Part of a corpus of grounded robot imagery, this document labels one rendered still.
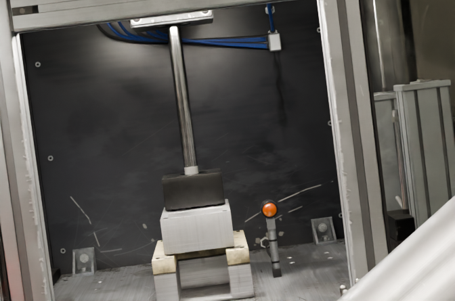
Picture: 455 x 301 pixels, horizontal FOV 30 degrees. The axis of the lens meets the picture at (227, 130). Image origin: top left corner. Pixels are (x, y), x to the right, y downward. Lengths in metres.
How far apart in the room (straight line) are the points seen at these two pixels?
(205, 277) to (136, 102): 0.37
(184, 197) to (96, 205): 0.30
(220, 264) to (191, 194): 0.11
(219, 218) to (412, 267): 0.68
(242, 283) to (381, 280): 0.67
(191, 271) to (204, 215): 0.11
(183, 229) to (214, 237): 0.04
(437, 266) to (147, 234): 1.03
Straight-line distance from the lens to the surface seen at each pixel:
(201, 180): 1.20
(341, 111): 1.03
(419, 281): 0.48
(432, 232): 0.49
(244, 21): 1.45
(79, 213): 1.47
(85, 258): 1.47
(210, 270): 1.23
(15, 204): 1.05
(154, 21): 1.18
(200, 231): 1.15
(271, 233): 1.24
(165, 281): 1.15
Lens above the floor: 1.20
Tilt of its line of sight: 3 degrees down
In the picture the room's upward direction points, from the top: 7 degrees counter-clockwise
